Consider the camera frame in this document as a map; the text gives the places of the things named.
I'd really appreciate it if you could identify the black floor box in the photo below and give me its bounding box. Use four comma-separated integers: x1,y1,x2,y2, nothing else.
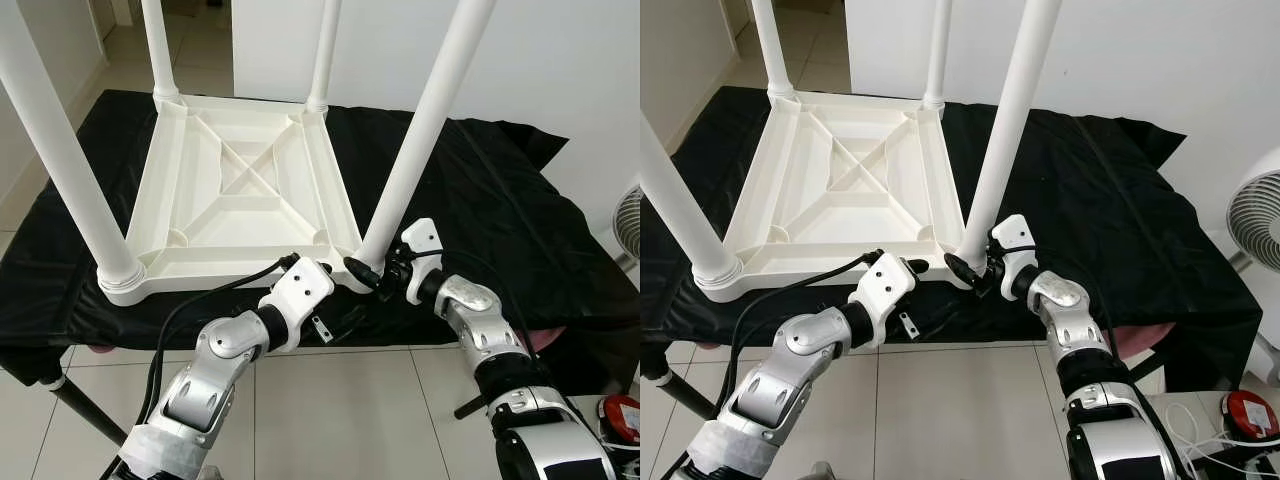
1195,445,1280,480

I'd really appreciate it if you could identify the beige door frame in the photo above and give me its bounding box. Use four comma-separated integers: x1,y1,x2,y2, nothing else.
90,0,136,36

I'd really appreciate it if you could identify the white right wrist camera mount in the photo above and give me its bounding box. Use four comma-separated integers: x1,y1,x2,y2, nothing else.
990,213,1038,301
400,217,444,306

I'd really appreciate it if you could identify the pink cloth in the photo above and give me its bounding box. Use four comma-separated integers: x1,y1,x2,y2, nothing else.
525,325,569,353
1110,322,1176,359

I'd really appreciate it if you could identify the red round floor device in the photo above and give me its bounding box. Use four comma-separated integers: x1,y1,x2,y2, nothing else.
603,395,641,441
1225,390,1280,438

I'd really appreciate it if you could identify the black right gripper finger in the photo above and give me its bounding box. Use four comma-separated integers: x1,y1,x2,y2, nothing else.
944,253,983,290
343,255,388,293

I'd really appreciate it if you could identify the white plastic children table top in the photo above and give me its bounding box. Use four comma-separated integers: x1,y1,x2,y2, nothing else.
695,88,986,303
98,92,376,307

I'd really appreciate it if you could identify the black table cloth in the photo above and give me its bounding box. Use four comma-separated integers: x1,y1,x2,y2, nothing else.
0,88,641,396
640,85,1263,393

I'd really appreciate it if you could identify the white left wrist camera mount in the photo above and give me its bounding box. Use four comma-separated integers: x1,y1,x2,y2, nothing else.
258,255,336,353
850,250,919,349

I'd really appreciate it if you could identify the white standing fan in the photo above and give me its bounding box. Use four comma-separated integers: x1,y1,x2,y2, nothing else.
612,185,641,263
1228,145,1280,386

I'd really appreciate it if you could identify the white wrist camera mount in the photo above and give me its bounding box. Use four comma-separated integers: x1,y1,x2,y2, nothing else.
400,217,444,306
850,250,919,349
990,213,1038,301
258,255,336,353

